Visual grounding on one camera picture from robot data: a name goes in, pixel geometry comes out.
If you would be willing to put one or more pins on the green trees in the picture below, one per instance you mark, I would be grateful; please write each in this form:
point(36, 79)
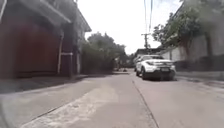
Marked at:
point(100, 51)

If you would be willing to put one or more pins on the building with dark roof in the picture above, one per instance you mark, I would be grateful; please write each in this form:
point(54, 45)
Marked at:
point(146, 51)

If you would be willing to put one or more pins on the grey concrete road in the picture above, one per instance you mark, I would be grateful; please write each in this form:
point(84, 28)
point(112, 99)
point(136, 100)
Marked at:
point(113, 103)

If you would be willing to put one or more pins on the utility pole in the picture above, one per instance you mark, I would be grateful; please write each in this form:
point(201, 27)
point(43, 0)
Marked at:
point(146, 41)

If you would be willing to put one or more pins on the white car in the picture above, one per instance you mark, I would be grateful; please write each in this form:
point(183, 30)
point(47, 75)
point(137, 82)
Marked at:
point(156, 66)

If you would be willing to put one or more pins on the building with red gate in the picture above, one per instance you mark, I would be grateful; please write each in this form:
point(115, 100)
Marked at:
point(36, 43)

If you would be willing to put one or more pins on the tree behind wall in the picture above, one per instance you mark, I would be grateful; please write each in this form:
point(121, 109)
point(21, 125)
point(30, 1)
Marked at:
point(181, 28)

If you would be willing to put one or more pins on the pale concrete wall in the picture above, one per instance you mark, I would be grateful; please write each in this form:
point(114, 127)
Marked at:
point(196, 50)

